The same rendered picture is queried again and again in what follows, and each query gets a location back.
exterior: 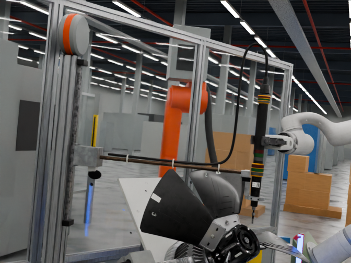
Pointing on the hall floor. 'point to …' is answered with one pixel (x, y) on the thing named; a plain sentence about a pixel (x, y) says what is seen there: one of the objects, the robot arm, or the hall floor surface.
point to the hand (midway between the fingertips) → (259, 140)
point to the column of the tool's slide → (60, 162)
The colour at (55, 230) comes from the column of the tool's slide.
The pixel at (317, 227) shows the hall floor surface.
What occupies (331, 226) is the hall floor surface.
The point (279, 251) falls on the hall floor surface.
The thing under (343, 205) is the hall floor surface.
